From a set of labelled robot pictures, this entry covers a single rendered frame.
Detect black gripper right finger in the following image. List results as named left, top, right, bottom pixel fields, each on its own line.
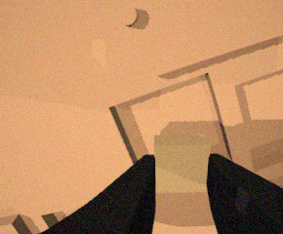
left=207, top=153, right=283, bottom=234

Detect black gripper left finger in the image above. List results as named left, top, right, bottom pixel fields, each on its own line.
left=41, top=155, right=156, bottom=234

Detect tan block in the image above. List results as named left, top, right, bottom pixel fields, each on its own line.
left=154, top=134, right=211, bottom=192

